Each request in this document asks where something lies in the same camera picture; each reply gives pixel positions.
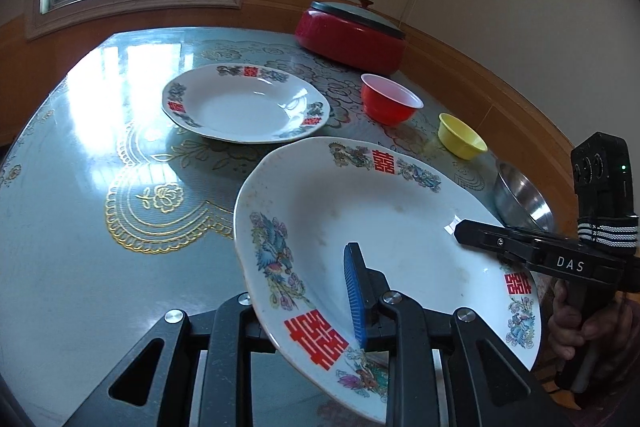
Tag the right hand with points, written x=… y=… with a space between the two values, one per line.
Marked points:
x=617 y=326

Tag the red plastic bowl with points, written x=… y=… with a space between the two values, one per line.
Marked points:
x=387 y=101

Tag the white plate red characters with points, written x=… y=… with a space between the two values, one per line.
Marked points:
x=301 y=206

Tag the red electric pot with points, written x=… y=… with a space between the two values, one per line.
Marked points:
x=351 y=35

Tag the yellow plastic bowl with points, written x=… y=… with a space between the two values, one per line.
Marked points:
x=460 y=139

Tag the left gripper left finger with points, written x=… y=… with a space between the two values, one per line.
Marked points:
x=236 y=327

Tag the white plate on table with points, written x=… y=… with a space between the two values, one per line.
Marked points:
x=245 y=104

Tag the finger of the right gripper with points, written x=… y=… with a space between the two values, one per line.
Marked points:
x=510 y=244

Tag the steel bowl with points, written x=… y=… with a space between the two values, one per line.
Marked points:
x=518 y=202

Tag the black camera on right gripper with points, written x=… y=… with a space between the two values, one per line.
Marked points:
x=603 y=185

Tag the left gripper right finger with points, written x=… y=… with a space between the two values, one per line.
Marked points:
x=365 y=288

